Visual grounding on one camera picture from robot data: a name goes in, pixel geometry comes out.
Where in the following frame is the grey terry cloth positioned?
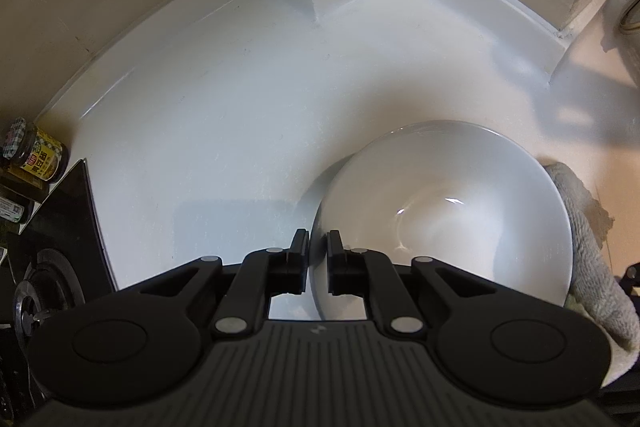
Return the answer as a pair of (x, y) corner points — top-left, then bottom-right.
(542, 161), (640, 383)

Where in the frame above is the black glass gas cooktop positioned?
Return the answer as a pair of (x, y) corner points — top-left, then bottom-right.
(0, 159), (118, 408)

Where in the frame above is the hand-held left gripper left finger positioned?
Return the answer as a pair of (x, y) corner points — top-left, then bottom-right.
(117, 228), (310, 340)

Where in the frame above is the glass bottle white label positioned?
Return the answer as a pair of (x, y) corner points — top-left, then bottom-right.
(0, 184), (36, 226)

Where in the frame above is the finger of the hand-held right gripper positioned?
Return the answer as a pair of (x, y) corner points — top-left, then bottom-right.
(617, 263), (640, 300)

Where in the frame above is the round metal gas burner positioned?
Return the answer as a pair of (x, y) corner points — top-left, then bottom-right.
(12, 247), (86, 350)

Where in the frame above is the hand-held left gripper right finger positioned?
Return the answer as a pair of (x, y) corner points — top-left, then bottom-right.
(326, 229), (506, 339)

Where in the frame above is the yellow label jar checkered lid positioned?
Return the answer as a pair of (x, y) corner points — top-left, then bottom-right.
(0, 117), (70, 186)

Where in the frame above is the white ceramic bowl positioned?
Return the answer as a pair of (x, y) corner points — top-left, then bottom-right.
(309, 119), (575, 324)

